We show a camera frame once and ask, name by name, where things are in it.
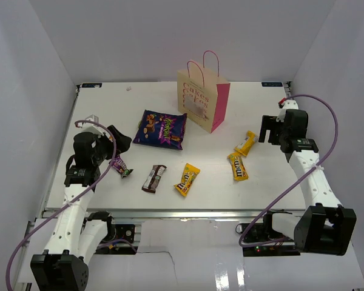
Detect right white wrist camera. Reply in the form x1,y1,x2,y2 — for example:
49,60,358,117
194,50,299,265
276,98,298,122

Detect purple M&M's pack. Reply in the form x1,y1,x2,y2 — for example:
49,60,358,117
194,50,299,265
110,155,133,178

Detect beige pink paper bag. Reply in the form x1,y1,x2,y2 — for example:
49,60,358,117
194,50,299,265
177,59,231,133

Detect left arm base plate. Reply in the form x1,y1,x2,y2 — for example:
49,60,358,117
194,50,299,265
96,224,137,255

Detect blue table label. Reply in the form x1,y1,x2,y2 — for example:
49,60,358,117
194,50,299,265
81,82,103,89
261,82,283,87

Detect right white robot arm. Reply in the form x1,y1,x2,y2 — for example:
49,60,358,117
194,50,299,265
259,109,357,256

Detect brown chocolate bar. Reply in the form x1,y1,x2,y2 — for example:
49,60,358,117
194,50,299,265
141,165,167,193

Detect yellow snack bar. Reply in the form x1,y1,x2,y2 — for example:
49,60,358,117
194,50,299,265
234,130,258,157

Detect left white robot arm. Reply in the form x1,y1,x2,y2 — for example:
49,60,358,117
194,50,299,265
30,121,132,290

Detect yellow M&M's pack centre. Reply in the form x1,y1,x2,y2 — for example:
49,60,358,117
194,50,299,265
174,163,201,197

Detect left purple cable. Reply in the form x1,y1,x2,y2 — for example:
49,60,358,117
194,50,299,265
5,119,118,291

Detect purple Krokant snack bag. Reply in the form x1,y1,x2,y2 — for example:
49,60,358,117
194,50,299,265
132,110,187,150

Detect right blue table label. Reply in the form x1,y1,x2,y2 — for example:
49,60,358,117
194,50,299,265
261,82,283,87

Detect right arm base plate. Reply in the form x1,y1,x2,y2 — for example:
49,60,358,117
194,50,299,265
243,222,300,258

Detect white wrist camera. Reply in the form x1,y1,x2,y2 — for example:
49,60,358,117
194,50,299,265
276,98,298,122
83,115,104,135

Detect left blue table label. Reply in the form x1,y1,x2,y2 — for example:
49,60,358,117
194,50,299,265
81,82,103,89

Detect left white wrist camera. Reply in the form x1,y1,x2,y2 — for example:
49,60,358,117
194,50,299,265
83,115,104,135

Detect yellow M&M's pack right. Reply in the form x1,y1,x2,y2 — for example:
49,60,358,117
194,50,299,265
227,152,249,181

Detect purple cable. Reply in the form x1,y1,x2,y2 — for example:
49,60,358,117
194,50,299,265
5,119,118,291
238,93,339,249

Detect yellow m&m's pack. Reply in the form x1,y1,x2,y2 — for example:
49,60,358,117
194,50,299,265
174,163,201,197
227,152,249,181

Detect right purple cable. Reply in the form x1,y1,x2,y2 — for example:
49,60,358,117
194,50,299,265
238,93,339,249

